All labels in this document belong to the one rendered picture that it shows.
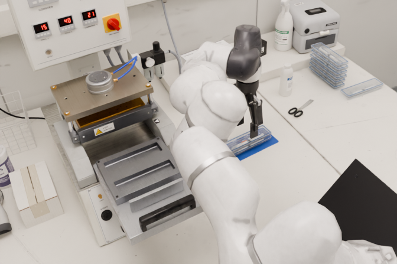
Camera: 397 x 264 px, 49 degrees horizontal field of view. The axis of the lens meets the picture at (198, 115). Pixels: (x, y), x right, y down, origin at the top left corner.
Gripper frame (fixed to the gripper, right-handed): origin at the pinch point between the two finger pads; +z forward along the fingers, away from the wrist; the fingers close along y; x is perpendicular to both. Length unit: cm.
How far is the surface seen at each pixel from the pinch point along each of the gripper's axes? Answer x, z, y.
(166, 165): -38.1, -13.0, 13.7
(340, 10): 100, 7, -54
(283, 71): 30.3, -1.8, -16.5
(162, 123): -31.2, -15.0, -1.4
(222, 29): 30, -2, -61
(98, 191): -57, -6, 5
